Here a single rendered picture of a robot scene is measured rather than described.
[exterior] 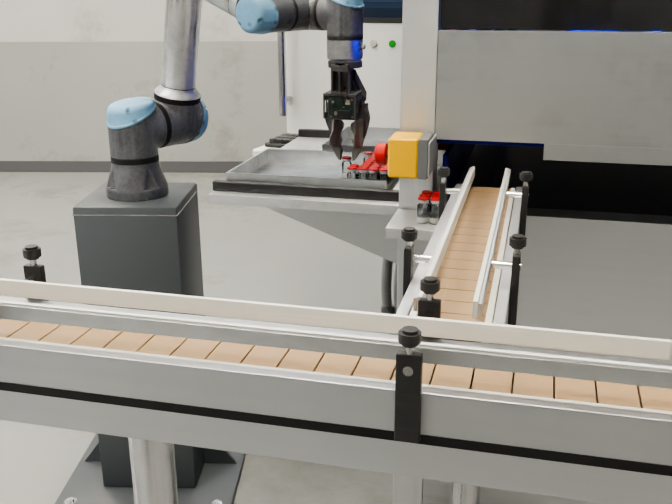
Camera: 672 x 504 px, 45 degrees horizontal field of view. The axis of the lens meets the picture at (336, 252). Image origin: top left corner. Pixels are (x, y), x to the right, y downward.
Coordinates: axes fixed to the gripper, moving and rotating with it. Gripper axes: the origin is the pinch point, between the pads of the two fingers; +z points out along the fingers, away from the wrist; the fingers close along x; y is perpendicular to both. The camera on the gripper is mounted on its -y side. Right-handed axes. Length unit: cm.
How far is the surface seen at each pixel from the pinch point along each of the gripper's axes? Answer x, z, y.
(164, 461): 3, 15, 99
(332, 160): -6.1, 4.0, -10.0
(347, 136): -10.7, 4.6, -43.5
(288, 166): -15.9, 5.2, -6.9
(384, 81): -7, -6, -78
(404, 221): 18.1, 5.5, 30.8
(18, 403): -11, 7, 104
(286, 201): -7.6, 6.0, 20.6
